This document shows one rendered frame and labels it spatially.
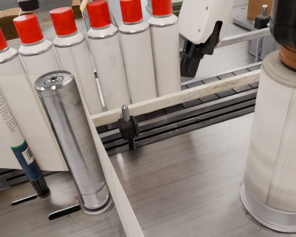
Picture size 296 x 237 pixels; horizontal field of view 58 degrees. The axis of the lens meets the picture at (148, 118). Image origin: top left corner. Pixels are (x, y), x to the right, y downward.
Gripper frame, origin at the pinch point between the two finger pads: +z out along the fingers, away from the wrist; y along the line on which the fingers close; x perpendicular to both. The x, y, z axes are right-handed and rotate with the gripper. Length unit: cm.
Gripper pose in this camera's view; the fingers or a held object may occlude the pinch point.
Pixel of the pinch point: (189, 66)
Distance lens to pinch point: 53.6
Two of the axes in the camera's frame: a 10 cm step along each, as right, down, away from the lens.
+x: 9.2, 0.2, 3.8
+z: -2.2, 8.5, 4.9
